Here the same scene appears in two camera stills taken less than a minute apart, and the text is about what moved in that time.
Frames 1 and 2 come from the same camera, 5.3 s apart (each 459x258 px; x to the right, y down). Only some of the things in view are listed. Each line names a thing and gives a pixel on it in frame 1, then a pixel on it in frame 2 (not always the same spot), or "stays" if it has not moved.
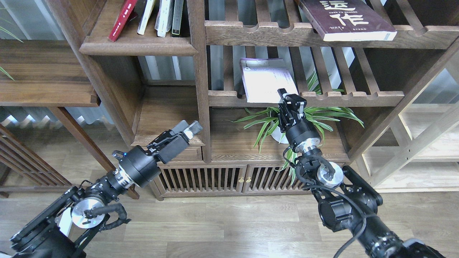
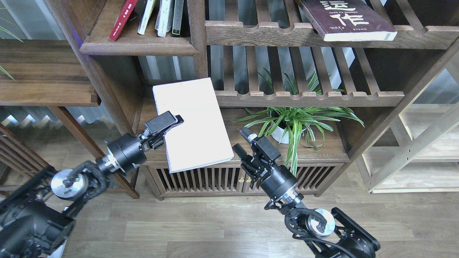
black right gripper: (300, 133) → (278, 185)
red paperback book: (129, 7) stays
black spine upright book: (178, 6) stays
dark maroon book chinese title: (349, 20) stays
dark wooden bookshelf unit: (287, 92) stays
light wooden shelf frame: (419, 153) stays
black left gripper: (141, 166) → (127, 151)
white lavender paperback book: (262, 77) → (202, 139)
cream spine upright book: (147, 11) stays
